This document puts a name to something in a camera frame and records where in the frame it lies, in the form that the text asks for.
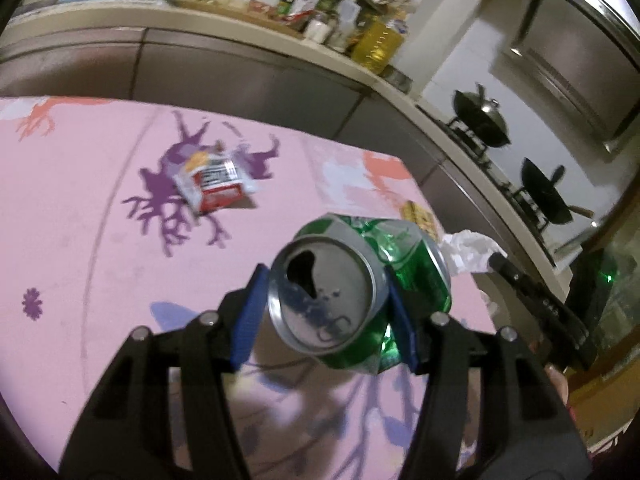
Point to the yellow cooking oil bottle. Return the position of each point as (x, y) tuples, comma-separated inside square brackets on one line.
[(377, 45)]

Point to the steel range hood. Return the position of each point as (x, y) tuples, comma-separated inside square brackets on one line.
[(575, 55)]

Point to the white tissue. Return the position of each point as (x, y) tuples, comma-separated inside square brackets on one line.
[(470, 250)]

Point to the black frying pan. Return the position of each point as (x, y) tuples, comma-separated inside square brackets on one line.
[(545, 195)]

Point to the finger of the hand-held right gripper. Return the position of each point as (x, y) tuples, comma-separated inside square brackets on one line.
[(540, 305)]

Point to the red and white crumpled pack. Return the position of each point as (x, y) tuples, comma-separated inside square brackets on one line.
[(215, 187)]

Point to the pink printed tablecloth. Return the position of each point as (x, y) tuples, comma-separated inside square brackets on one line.
[(75, 220)]

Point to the gas stove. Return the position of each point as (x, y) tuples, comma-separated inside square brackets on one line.
[(500, 180)]

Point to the small steel pot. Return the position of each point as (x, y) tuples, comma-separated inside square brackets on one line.
[(398, 80)]

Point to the crushed green drink can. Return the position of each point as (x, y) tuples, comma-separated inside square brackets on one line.
[(325, 300)]

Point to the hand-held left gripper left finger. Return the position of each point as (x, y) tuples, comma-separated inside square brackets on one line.
[(247, 312)]

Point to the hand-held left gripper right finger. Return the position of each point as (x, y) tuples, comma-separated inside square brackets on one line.
[(402, 327)]

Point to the white plastic bottle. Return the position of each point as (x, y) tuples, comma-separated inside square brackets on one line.
[(346, 22)]

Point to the yellow checkered packet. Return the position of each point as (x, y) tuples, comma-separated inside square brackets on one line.
[(420, 217)]

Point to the black wok with steel lid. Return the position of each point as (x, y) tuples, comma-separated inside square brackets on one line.
[(482, 120)]

